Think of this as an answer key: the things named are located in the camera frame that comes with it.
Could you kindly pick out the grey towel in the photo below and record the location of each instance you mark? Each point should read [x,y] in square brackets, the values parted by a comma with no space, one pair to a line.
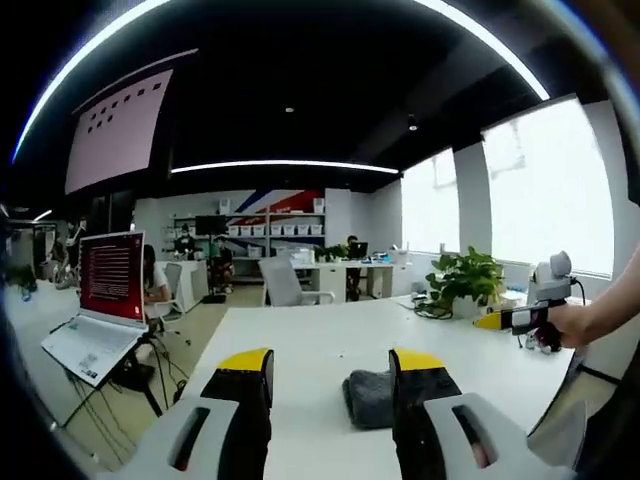
[367,397]

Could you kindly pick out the person's right hand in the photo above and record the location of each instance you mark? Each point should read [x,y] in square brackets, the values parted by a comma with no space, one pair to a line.
[575,325]

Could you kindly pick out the green potted plant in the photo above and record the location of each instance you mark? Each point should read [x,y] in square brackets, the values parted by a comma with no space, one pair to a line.
[467,280]

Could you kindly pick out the black laptop stand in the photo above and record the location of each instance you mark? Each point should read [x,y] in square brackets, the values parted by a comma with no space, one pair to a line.
[145,370]

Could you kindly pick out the person's light clothing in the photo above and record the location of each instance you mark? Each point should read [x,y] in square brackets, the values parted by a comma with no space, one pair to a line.
[565,420]

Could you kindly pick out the white counter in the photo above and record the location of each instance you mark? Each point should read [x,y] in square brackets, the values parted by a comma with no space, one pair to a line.
[190,285]

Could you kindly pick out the white mesh office chair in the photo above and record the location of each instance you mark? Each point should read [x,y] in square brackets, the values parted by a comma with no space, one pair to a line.
[172,290]

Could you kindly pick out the grey office chair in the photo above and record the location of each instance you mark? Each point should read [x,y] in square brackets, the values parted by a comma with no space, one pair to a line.
[282,282]

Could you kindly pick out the dark desktop monitor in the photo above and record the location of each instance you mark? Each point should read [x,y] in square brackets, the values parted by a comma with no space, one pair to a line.
[359,250]

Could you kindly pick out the white office desk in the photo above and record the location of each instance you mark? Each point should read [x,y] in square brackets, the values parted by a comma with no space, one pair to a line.
[330,275]

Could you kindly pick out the white laptop with red screen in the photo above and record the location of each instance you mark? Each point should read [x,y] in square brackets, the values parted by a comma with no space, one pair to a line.
[112,290]

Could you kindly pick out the white shelving unit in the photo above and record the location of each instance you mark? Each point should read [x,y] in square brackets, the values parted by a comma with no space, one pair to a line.
[295,240]

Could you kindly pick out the row of white storage boxes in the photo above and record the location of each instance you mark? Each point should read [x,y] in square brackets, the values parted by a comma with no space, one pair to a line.
[275,230]

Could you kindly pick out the black monitor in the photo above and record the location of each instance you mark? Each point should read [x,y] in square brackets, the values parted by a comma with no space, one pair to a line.
[210,225]

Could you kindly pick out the straight ceiling light strip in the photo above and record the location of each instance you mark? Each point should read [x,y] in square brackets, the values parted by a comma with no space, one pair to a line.
[285,166]

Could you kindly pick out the curved ceiling light strip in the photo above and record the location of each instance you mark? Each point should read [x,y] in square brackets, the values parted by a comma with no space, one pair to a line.
[75,70]

